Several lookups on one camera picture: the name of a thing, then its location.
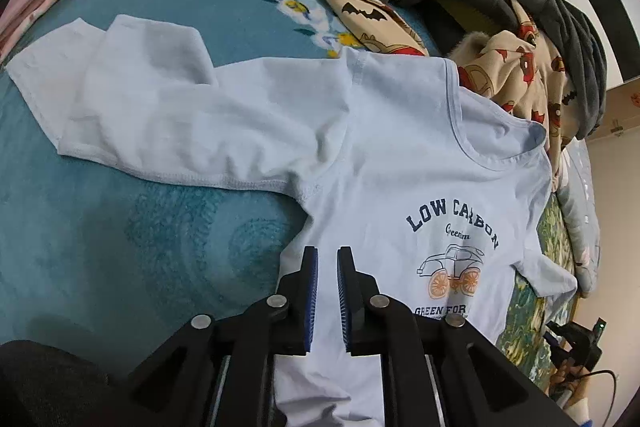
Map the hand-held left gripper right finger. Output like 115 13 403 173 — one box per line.
336 246 566 427

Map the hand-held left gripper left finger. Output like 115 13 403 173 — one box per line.
117 246 319 427

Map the light blue t-shirt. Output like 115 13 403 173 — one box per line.
6 14 591 427

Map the blue floral duvet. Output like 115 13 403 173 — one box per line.
277 0 601 298

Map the beige door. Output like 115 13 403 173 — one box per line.
605 79 640 138

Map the dark cloth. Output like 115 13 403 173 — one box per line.
0 339 117 427

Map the cream cartoon print pajamas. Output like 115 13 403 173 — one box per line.
294 0 578 152

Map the olive yellow cloth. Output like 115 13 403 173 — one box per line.
440 0 481 42

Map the black cable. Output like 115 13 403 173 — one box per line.
565 369 619 414

